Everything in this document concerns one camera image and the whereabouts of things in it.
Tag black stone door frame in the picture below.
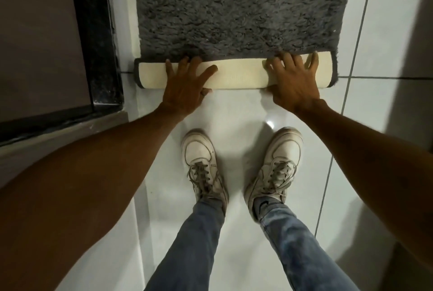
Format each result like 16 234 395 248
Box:
0 0 125 147

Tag grey door panel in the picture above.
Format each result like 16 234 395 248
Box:
0 0 94 123

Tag white right sneaker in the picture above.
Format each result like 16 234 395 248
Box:
244 127 304 223

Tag person's left forearm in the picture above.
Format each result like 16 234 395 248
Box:
0 101 177 291

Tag person's left hand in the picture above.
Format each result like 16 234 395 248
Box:
162 56 219 117

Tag person's right hand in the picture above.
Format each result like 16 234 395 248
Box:
265 51 321 113

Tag blue jeans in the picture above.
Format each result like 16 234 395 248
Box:
144 197 361 291

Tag white sneaker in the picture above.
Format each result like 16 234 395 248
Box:
244 127 304 223
181 129 230 216

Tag grey shaggy floor mat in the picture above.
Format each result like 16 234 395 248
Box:
131 0 357 90

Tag white left sneaker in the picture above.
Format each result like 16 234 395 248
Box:
181 129 230 216

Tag person's right forearm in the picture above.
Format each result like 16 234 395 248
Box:
298 99 433 255

